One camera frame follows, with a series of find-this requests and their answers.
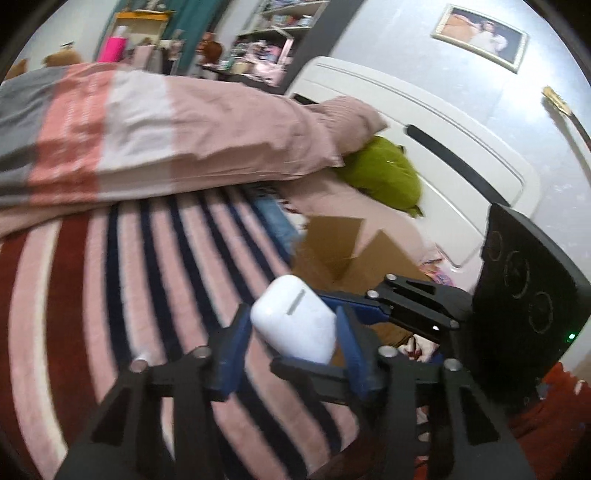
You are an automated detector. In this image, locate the bright pink bag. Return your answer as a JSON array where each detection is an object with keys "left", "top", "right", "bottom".
[{"left": 96, "top": 34, "right": 128, "bottom": 64}]

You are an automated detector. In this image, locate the yellow shelf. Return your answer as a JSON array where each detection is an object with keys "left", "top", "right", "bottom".
[{"left": 99, "top": 10, "right": 172, "bottom": 66}]

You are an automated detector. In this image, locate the dark bookshelf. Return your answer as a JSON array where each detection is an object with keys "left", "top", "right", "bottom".
[{"left": 230, "top": 0, "right": 366, "bottom": 89}]

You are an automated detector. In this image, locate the colourful printed packet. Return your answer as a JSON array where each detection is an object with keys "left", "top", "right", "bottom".
[{"left": 417, "top": 257, "right": 451, "bottom": 285}]

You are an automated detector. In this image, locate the brown cardboard box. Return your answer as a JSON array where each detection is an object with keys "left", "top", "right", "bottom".
[{"left": 291, "top": 215, "right": 433, "bottom": 366}]

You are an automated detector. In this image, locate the teal curtain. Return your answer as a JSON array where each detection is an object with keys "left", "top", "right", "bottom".
[{"left": 170, "top": 0, "right": 232, "bottom": 77}]

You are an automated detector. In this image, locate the brown round ornament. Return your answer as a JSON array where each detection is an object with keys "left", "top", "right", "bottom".
[{"left": 199, "top": 32, "right": 223, "bottom": 64}]

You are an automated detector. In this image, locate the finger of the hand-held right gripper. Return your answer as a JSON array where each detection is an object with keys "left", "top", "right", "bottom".
[
  {"left": 270, "top": 355, "right": 370, "bottom": 407},
  {"left": 318, "top": 273, "right": 475, "bottom": 343}
]

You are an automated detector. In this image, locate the white bed headboard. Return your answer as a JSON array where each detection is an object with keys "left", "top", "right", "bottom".
[{"left": 283, "top": 56, "right": 542, "bottom": 269}]

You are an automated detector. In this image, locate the pink striped pillow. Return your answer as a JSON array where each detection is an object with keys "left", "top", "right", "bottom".
[{"left": 318, "top": 95, "right": 389, "bottom": 154}]

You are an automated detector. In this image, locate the framed wall photo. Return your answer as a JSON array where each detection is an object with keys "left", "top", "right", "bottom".
[{"left": 431, "top": 3, "right": 530, "bottom": 74}]

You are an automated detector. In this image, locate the folded pink grey quilt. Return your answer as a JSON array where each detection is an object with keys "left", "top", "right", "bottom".
[{"left": 0, "top": 62, "right": 389, "bottom": 241}]

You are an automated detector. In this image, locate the white earbuds case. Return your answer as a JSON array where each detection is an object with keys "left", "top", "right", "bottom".
[{"left": 249, "top": 274, "right": 338, "bottom": 365}]

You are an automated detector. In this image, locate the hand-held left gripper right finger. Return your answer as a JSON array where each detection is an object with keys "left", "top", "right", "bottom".
[{"left": 332, "top": 306, "right": 537, "bottom": 480}]

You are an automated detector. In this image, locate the green plush toy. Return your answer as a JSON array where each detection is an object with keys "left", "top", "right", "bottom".
[{"left": 334, "top": 136, "right": 425, "bottom": 218}]

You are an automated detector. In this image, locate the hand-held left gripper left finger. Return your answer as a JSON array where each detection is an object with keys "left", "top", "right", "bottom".
[{"left": 55, "top": 302, "right": 254, "bottom": 480}]

